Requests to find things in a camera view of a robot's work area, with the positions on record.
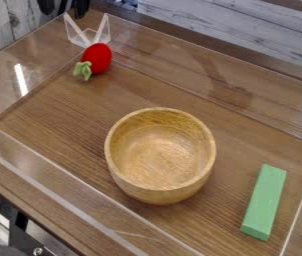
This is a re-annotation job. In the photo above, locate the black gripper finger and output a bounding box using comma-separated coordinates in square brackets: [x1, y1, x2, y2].
[36, 0, 55, 15]
[72, 0, 91, 19]

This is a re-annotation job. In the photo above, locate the red plush strawberry toy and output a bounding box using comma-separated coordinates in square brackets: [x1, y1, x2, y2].
[73, 43, 112, 81]

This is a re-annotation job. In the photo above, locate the wooden bowl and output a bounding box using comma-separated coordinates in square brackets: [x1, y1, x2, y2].
[104, 107, 216, 205]

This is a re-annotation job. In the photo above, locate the green rectangular block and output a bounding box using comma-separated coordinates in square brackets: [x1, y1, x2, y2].
[240, 164, 287, 241]

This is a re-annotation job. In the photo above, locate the clear acrylic corner bracket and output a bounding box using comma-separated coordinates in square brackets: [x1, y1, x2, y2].
[63, 14, 111, 48]

